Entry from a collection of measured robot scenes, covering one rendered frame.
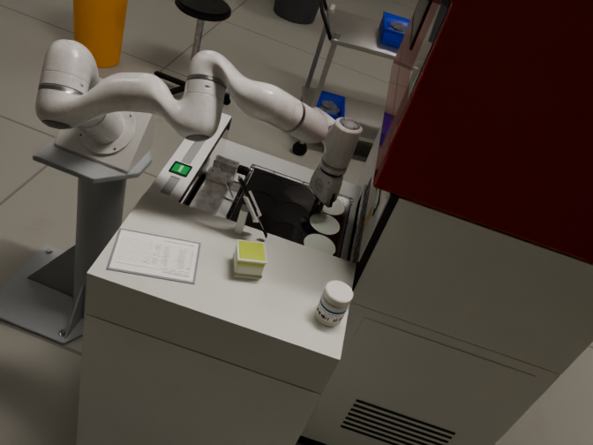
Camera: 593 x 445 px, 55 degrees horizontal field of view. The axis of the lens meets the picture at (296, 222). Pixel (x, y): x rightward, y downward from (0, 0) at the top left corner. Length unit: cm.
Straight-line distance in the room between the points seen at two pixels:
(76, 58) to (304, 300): 85
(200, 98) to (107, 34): 276
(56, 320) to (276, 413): 123
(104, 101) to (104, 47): 266
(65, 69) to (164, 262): 56
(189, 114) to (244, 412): 80
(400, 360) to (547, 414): 130
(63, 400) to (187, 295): 106
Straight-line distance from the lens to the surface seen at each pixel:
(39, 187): 318
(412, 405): 206
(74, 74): 163
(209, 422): 172
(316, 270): 156
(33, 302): 262
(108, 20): 412
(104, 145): 198
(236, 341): 141
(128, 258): 146
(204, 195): 182
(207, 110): 144
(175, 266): 146
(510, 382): 196
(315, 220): 182
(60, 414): 233
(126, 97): 153
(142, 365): 160
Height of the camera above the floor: 201
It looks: 38 degrees down
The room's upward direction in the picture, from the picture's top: 20 degrees clockwise
